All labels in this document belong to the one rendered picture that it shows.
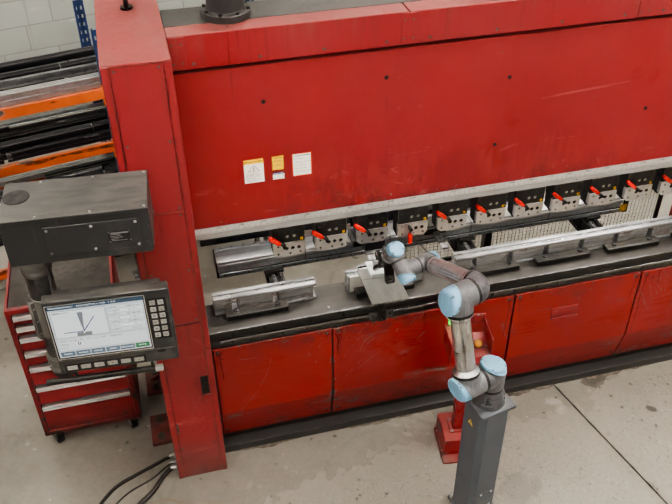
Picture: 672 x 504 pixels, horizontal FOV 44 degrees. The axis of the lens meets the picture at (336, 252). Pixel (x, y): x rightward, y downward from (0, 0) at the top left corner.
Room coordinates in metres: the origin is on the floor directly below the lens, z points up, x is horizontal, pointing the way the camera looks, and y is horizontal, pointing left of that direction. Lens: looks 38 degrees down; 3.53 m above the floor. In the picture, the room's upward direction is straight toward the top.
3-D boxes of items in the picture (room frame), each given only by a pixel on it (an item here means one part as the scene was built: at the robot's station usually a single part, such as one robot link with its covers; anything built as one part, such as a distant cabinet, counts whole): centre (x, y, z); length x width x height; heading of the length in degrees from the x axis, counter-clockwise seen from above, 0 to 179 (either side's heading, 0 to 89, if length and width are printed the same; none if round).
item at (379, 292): (3.03, -0.22, 1.00); 0.26 x 0.18 x 0.01; 14
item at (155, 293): (2.31, 0.85, 1.42); 0.45 x 0.12 x 0.36; 100
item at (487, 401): (2.49, -0.67, 0.82); 0.15 x 0.15 x 0.10
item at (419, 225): (3.21, -0.36, 1.26); 0.15 x 0.09 x 0.17; 104
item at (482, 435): (2.49, -0.67, 0.39); 0.18 x 0.18 x 0.77; 26
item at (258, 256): (3.56, -0.50, 0.93); 2.30 x 0.14 x 0.10; 104
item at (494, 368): (2.49, -0.67, 0.94); 0.13 x 0.12 x 0.14; 122
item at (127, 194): (2.39, 0.91, 1.53); 0.51 x 0.25 x 0.85; 100
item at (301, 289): (3.03, 0.35, 0.92); 0.50 x 0.06 x 0.10; 104
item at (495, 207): (3.31, -0.74, 1.26); 0.15 x 0.09 x 0.17; 104
